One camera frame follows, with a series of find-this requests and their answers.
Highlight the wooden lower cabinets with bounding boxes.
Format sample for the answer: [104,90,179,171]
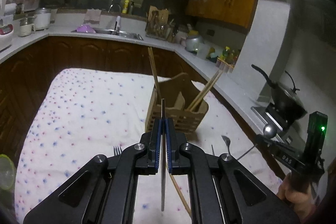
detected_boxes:
[0,36,287,180]

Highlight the yellow detergent bottle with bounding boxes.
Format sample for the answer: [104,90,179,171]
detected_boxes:
[122,0,130,14]

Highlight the person's right hand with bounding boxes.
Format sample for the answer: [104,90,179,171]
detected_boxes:
[276,173,316,223]

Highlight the small steel spoon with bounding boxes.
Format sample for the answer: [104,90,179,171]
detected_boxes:
[236,123,277,161]

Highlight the steel fork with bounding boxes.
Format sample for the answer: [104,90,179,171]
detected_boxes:
[113,145,122,156]

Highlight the black wok with lid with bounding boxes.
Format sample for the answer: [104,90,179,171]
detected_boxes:
[251,64,307,124]

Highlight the white electric pot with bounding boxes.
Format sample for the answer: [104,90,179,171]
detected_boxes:
[34,8,51,31]

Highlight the purple plastic basin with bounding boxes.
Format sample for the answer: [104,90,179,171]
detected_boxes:
[76,24,96,34]

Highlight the chrome sink faucet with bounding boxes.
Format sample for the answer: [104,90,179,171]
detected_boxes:
[108,3,121,32]

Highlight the white rice cooker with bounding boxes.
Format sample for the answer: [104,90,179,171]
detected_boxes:
[0,15,14,52]

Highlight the wooden utensil holder box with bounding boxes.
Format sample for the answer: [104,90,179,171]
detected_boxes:
[159,73,209,134]

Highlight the dish drying rack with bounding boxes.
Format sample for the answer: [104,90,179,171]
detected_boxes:
[145,6,176,43]

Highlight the white floral tablecloth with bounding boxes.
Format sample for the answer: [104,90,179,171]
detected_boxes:
[15,68,281,222]

